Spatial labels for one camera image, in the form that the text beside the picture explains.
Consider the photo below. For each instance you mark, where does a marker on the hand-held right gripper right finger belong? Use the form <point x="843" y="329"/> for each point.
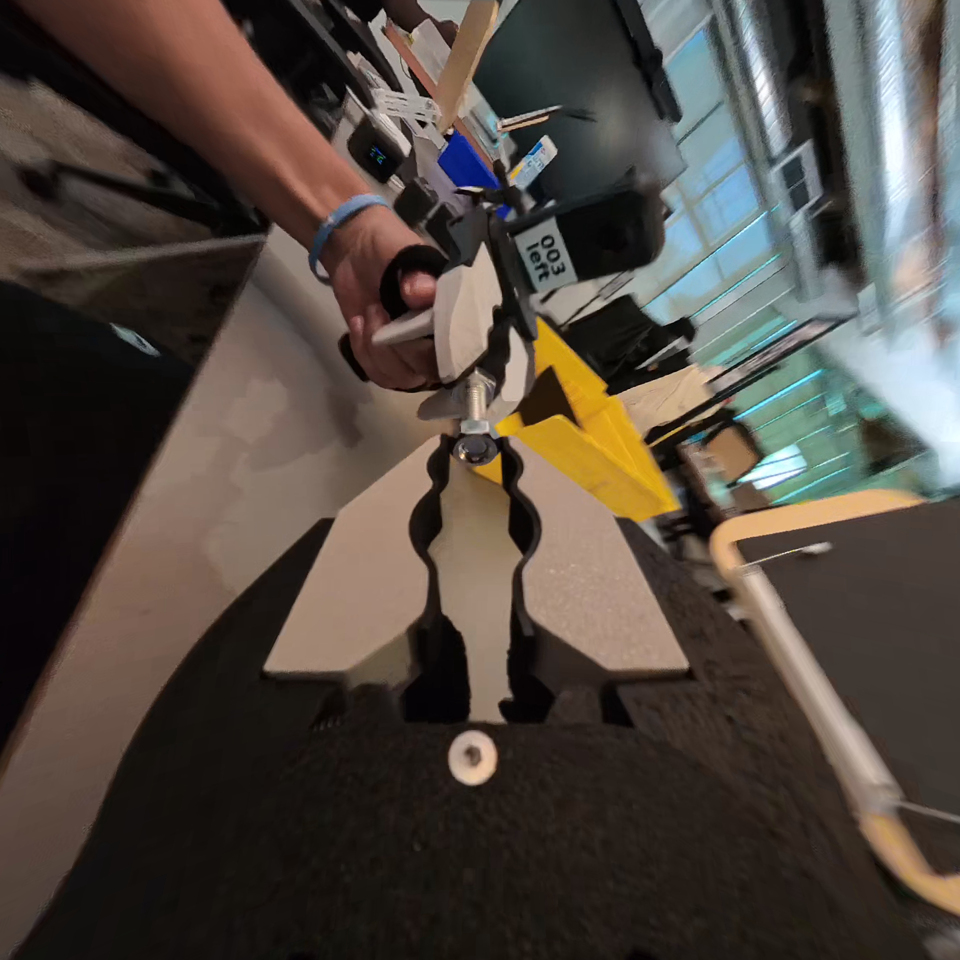
<point x="600" y="592"/>

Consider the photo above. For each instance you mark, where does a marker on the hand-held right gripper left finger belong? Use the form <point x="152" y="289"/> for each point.
<point x="352" y="592"/>

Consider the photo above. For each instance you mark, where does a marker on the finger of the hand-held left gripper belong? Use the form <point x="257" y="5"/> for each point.
<point x="465" y="315"/>
<point x="523" y="367"/>

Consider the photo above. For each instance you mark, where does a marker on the steel hex bolt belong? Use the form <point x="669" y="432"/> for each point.
<point x="476" y="405"/>

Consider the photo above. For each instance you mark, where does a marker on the steel hex nut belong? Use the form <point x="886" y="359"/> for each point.
<point x="474" y="448"/>

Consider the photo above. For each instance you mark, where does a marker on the yellow plastic bin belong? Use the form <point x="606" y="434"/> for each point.
<point x="600" y="450"/>

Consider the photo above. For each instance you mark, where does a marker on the person's left forearm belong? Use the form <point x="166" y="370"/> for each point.
<point x="187" y="82"/>

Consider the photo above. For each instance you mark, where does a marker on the person's left hand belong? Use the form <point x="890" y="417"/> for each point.
<point x="367" y="300"/>

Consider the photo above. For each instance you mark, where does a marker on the white blue packet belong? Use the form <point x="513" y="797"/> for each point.
<point x="536" y="159"/>

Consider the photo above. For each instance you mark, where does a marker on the black monitor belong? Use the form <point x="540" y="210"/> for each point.
<point x="585" y="90"/>

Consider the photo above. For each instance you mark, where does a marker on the blue container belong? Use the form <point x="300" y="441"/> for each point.
<point x="465" y="161"/>

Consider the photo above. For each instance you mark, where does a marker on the black digital timer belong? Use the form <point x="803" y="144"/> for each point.
<point x="379" y="154"/>

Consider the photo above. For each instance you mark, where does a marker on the white vent grille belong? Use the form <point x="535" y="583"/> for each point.
<point x="795" y="174"/>

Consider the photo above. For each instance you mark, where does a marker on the wooden plank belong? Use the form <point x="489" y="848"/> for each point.
<point x="465" y="60"/>

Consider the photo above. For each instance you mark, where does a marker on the metal tube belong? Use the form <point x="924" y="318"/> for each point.
<point x="810" y="675"/>

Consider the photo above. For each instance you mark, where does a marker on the black board wooden rim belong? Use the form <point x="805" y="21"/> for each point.
<point x="862" y="637"/>

